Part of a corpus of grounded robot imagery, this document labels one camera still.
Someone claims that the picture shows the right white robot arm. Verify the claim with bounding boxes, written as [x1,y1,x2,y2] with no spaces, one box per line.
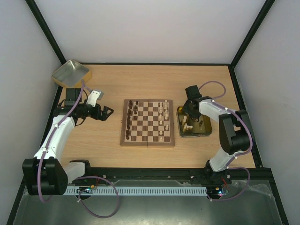
[120,85,254,184]

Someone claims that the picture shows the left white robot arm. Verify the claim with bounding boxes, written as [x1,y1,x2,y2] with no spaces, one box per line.
[22,103,114,195]

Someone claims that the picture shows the wooden chess board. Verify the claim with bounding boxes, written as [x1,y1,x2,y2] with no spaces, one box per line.
[120,99,175,147]

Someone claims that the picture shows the gold green tin box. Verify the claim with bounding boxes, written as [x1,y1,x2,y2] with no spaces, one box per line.
[176,106,212,137]

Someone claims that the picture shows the empty silver tin lid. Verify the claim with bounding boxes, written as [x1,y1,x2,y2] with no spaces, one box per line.
[52,60,92,88]

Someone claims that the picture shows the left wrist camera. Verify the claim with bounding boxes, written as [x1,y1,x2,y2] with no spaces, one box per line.
[86,90,104,107]

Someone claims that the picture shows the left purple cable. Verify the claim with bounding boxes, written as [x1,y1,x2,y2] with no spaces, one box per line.
[37,79,120,219]

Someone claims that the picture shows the white slotted cable duct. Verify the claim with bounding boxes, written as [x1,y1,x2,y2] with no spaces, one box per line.
[64,186,207,196]

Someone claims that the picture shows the black aluminium frame rail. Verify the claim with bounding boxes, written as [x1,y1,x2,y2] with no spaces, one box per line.
[23,166,274,186]

